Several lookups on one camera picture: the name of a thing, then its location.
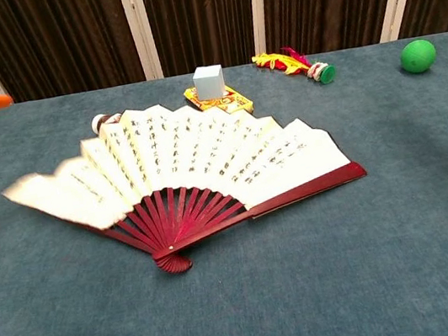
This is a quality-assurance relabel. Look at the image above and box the red and white paper fan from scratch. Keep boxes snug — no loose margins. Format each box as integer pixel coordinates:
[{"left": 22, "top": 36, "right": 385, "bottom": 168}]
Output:
[{"left": 0, "top": 73, "right": 379, "bottom": 301}]

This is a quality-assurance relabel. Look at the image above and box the dark red juice bottle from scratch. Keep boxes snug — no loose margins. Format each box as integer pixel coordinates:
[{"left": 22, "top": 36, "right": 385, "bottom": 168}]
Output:
[{"left": 89, "top": 110, "right": 125, "bottom": 136}]

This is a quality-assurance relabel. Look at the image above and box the pale blue cube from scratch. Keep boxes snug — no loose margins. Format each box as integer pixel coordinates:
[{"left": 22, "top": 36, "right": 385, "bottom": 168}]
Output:
[{"left": 190, "top": 63, "right": 227, "bottom": 103}]

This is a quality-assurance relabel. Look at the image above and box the yellow snack box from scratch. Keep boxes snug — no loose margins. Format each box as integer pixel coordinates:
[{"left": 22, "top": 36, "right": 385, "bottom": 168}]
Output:
[{"left": 182, "top": 78, "right": 256, "bottom": 124}]

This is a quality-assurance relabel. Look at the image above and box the colourful feather shuttlecock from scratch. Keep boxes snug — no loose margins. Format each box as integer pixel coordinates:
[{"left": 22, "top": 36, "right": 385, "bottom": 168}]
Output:
[{"left": 250, "top": 39, "right": 339, "bottom": 96}]

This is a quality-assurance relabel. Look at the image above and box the green ball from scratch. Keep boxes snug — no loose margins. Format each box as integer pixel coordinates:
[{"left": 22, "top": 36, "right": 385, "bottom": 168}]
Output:
[{"left": 397, "top": 37, "right": 440, "bottom": 76}]

